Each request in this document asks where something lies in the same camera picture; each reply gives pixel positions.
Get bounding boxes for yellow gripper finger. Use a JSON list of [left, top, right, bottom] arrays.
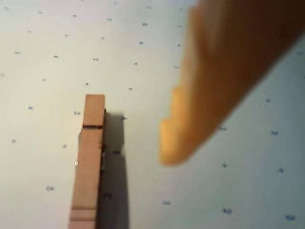
[[158, 0, 305, 166]]

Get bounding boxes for wooden clothespin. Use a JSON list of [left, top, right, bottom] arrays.
[[68, 94, 107, 229]]

